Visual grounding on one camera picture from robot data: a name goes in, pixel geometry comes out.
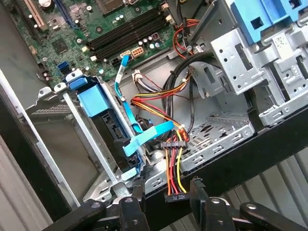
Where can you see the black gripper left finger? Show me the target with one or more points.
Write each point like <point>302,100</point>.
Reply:
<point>132,214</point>

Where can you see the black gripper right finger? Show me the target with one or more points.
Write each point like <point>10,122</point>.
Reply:
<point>209,216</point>

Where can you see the hard disk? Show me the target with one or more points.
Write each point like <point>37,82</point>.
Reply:
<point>96,101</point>

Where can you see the metal disk bay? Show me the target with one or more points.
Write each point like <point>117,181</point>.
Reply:
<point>89,134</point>

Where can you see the black open PC case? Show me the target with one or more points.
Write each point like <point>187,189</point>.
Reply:
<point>240,156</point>

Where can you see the metal optical drive cage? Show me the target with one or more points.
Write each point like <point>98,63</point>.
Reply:
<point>231,60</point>

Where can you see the black RAM slot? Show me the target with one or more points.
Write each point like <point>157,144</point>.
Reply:
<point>127,38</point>
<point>127,43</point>
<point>127,28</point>
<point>127,33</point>

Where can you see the black chipset chip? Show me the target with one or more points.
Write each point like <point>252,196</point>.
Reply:
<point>59,47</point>

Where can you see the green motherboard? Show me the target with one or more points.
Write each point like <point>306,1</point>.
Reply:
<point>79,33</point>

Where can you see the blue plastic drive latch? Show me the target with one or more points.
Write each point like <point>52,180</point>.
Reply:
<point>300,9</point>
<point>243,29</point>

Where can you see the CPU socket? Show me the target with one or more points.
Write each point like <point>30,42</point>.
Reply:
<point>109,6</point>

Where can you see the blue expansion slot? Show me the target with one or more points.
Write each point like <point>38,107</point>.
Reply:
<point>67,14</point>

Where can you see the beige expansion slot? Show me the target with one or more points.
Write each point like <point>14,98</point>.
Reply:
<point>35,14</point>

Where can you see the silver coin battery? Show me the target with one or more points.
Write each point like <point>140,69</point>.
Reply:
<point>45,2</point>

